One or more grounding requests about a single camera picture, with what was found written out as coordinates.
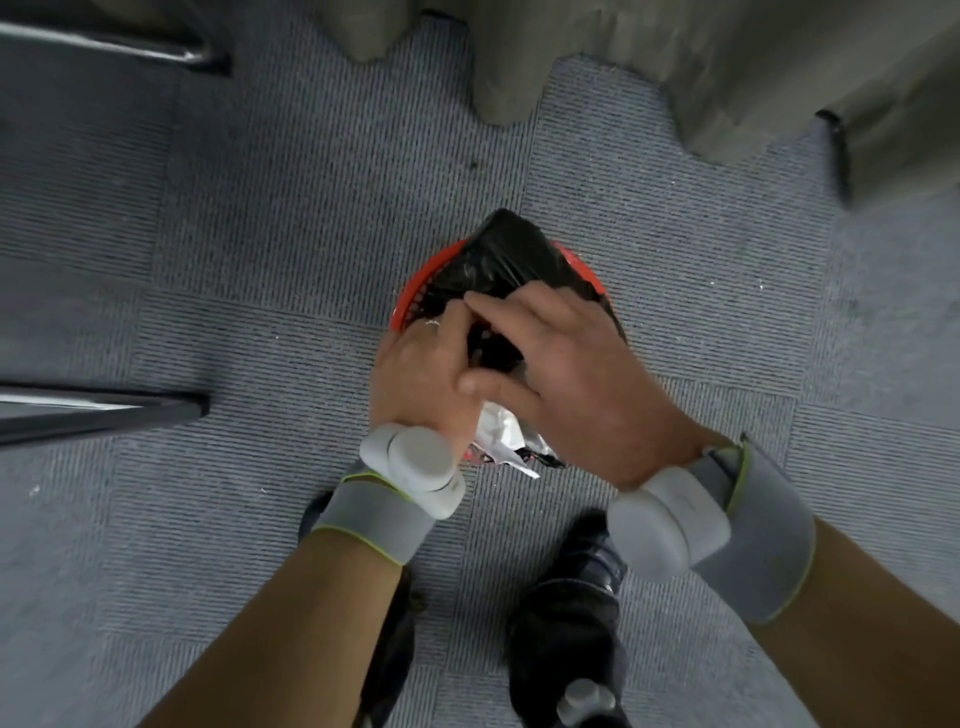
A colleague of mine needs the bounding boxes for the person's left forearm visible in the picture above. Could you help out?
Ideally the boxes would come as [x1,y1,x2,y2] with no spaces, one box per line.
[138,525,404,728]

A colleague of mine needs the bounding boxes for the orange waste basket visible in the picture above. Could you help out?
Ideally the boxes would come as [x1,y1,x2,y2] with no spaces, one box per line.
[387,237,624,466]

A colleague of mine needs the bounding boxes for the grey wristband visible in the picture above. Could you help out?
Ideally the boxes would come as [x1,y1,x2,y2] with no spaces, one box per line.
[312,459,445,568]
[688,432,819,628]

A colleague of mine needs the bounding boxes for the grey-beige curtain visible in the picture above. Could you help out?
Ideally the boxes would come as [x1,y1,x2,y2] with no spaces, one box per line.
[309,0,960,213]

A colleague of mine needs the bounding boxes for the small grey cylinder tracker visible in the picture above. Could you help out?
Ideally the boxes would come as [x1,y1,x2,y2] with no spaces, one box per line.
[556,678,618,728]

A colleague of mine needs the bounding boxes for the person's right forearm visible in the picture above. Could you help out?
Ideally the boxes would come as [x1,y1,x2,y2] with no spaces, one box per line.
[748,516,960,728]

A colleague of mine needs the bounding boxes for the person's left hand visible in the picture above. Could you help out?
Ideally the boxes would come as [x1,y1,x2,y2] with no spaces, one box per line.
[369,300,486,460]

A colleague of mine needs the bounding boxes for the person's right hand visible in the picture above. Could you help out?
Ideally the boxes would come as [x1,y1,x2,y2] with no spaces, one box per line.
[457,279,723,494]

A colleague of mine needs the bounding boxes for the grey wrist tracker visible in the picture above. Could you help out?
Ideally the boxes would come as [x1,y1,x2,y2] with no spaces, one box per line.
[359,423,467,521]
[605,465,733,583]

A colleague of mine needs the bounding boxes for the white crumpled wrapper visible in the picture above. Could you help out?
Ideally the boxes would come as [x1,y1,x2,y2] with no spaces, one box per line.
[474,400,555,480]

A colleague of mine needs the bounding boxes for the dark metal furniture leg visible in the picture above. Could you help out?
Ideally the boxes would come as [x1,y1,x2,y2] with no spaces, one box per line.
[0,0,232,78]
[0,381,212,451]

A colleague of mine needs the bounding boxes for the black garbage bag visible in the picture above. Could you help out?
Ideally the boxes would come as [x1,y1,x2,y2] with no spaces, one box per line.
[418,207,630,471]

